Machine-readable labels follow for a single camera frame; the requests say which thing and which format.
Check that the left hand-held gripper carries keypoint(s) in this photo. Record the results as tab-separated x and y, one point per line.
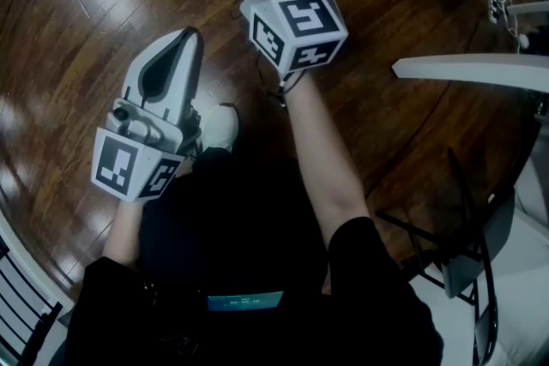
116	167

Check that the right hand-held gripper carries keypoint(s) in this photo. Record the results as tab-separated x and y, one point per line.
300	34

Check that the person's right forearm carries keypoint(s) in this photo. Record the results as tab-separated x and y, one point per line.
326	167

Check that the person's left forearm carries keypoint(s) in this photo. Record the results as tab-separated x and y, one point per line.
122	235

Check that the person's white shoe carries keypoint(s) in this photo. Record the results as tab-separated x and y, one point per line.
221	128

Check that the person's black trousers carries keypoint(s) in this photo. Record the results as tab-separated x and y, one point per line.
236	227

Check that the dark table with white legs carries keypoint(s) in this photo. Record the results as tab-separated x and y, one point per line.
472	70

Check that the chest-mounted screen device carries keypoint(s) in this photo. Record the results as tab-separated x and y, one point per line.
245	301

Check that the black metal railing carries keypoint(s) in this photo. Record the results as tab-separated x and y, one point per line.
25	321

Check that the person's black shirt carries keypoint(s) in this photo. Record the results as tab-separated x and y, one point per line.
364	313

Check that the black chair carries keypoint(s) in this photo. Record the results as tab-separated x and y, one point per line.
465	274

